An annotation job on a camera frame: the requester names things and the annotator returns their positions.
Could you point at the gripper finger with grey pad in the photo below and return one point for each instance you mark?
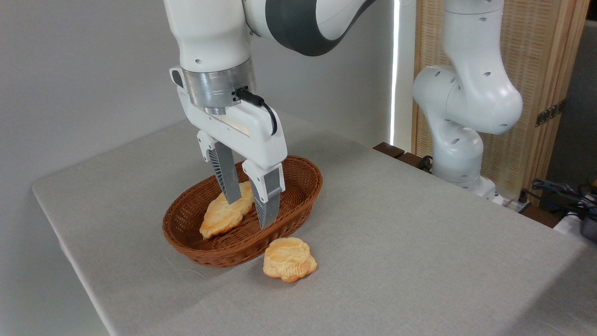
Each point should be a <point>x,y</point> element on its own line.
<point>226,172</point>
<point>268,191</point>

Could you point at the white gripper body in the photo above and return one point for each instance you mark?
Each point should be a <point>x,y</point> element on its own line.
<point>242,133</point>

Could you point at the golden croissant bread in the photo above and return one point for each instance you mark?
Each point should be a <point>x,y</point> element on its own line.
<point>223,217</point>

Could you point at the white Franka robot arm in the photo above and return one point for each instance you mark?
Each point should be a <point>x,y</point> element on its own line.
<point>466,93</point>

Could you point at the round golden bread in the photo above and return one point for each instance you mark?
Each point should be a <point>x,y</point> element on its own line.
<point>289,259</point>

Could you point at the brown wicker basket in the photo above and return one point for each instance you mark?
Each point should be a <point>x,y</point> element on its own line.
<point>298,186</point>

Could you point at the dark brown wooden block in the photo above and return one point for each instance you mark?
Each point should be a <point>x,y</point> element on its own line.
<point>410,159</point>
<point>388,150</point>

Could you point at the grey tablecloth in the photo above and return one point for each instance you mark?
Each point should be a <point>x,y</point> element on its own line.
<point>396,242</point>

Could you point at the white power strip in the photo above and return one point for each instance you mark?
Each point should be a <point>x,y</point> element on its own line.
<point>513,203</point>

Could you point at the black screen hinge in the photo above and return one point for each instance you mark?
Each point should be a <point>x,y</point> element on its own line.
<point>550,113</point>

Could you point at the wooden rattan folding screen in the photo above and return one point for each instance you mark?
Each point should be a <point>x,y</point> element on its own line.
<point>541,56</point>

